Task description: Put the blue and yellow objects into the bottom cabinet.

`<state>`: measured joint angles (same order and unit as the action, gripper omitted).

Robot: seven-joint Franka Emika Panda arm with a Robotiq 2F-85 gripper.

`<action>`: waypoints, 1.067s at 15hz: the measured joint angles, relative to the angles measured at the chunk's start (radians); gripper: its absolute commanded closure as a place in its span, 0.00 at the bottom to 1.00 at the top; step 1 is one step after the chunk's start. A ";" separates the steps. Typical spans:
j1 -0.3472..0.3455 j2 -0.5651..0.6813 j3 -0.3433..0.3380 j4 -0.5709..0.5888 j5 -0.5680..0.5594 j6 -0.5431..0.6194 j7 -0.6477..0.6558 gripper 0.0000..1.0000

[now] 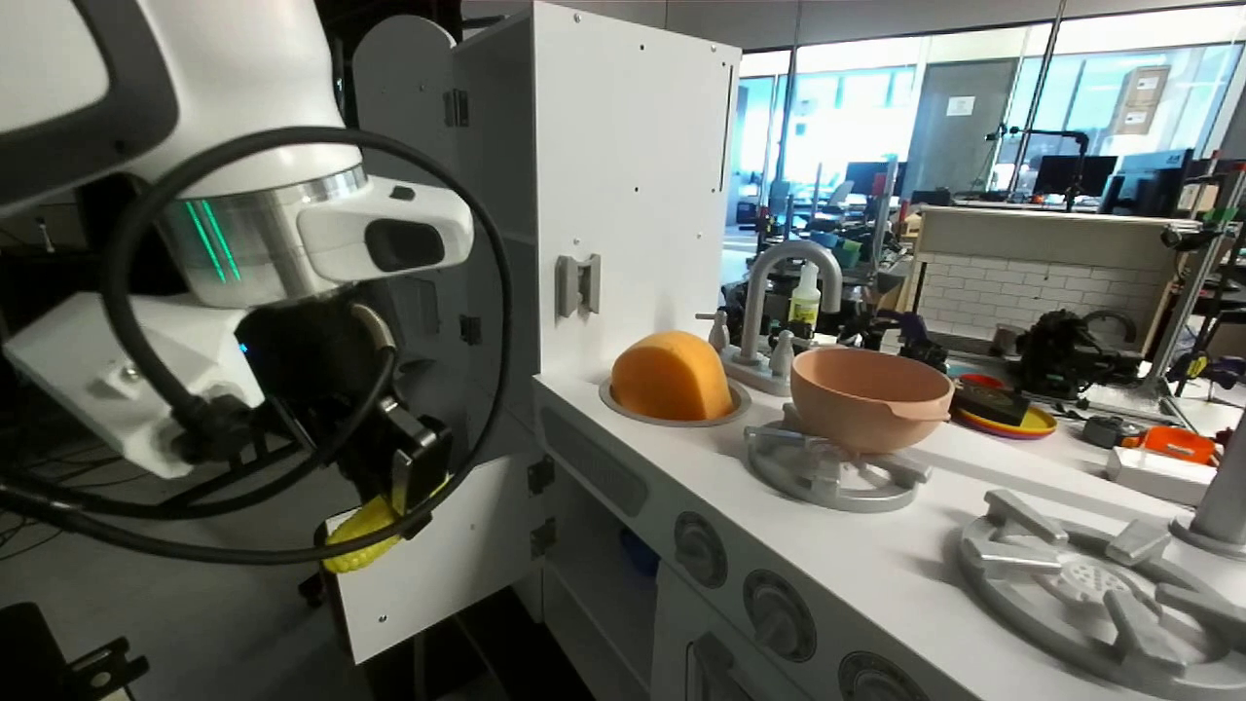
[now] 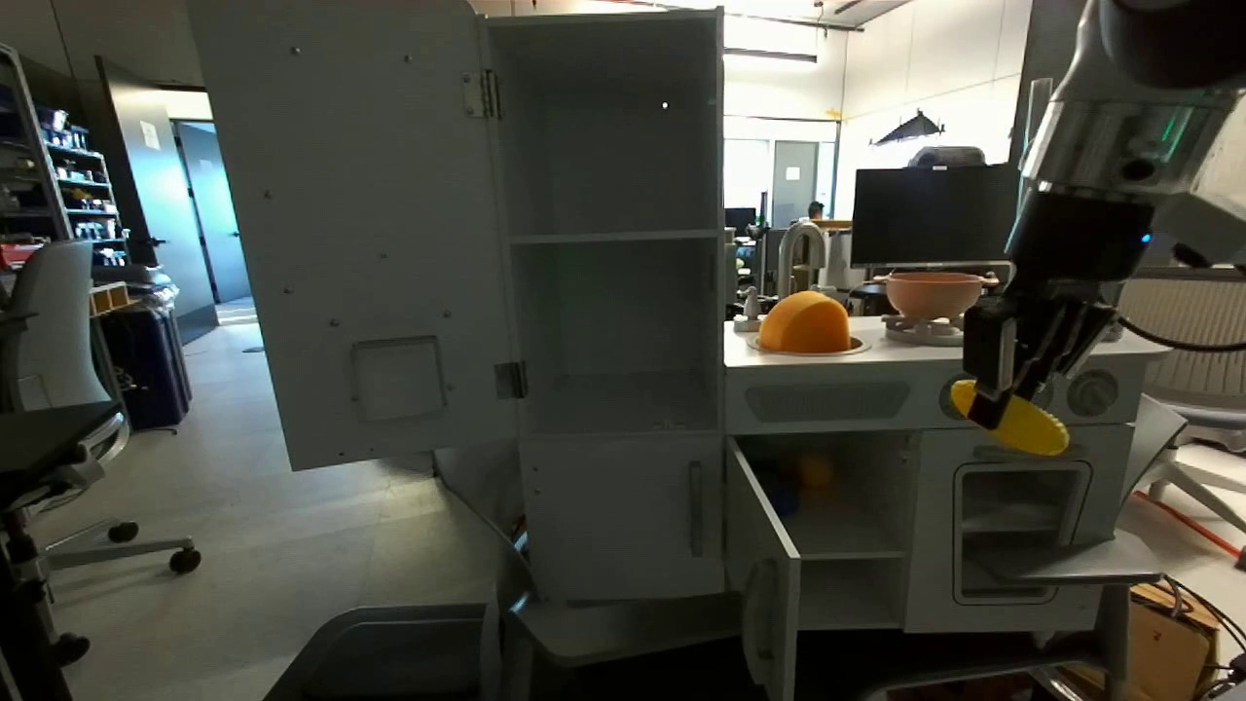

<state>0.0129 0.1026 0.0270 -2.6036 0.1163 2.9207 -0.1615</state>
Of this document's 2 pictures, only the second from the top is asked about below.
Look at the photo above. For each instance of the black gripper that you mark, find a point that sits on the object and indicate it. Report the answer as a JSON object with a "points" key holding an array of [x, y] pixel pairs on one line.
{"points": [[1076, 248]]}

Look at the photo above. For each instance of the yellow toy banana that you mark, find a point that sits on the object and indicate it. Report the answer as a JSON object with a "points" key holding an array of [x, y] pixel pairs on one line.
{"points": [[1019, 424]]}

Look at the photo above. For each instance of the small white cabinet door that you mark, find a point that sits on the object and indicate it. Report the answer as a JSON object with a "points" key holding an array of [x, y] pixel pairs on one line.
{"points": [[764, 586]]}

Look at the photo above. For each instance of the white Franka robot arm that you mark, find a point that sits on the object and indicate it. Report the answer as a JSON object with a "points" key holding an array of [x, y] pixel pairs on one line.
{"points": [[1170, 42]]}

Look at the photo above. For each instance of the round grey oven knob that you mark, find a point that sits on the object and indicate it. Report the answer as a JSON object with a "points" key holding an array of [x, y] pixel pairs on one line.
{"points": [[1096, 395]]}

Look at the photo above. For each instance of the wooden bowl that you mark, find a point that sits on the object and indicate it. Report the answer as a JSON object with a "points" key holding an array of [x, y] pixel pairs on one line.
{"points": [[936, 298]]}

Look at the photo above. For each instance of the grey toy burner grate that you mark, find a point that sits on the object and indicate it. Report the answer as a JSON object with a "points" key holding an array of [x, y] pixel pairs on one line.
{"points": [[925, 334]]}

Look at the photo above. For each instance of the black computer monitor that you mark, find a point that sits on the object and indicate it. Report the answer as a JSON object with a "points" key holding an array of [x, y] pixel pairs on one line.
{"points": [[929, 221]]}

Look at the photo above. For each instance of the mesh back chair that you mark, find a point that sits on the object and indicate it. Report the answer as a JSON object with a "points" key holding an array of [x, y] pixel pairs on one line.
{"points": [[1200, 377]]}

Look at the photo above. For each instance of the white toy kitchen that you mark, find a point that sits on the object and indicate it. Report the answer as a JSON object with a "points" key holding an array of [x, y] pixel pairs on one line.
{"points": [[829, 405]]}

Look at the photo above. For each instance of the orange dome bowl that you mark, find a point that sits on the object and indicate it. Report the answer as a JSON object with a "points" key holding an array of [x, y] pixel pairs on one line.
{"points": [[802, 324]]}

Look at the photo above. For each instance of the white oven door with window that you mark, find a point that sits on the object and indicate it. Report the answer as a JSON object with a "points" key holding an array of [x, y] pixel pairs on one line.
{"points": [[1096, 559]]}

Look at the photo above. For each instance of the grey toy faucet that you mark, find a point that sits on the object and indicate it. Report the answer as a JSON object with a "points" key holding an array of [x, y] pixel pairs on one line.
{"points": [[802, 256]]}

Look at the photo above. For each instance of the brown cardboard box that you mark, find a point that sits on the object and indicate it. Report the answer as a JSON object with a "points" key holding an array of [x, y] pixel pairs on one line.
{"points": [[1170, 650]]}

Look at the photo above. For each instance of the white small fridge door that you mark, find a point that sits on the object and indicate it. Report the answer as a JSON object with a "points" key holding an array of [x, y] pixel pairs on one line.
{"points": [[625, 518]]}

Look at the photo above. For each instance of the light grey rounded panel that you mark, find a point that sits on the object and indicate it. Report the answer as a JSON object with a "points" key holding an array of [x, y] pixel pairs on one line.
{"points": [[389, 657]]}

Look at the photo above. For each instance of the black suitcase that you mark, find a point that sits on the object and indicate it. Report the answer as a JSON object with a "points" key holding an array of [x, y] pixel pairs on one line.
{"points": [[149, 373]]}

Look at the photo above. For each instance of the cluttered storage shelf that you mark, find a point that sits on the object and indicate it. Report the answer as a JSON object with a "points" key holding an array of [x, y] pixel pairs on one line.
{"points": [[79, 195]]}

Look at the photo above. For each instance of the grey office chair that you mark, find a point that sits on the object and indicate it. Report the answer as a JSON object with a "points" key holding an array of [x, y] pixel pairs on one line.
{"points": [[50, 335]]}

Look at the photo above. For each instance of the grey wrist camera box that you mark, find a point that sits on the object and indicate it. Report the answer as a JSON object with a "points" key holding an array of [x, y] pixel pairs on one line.
{"points": [[1134, 138]]}

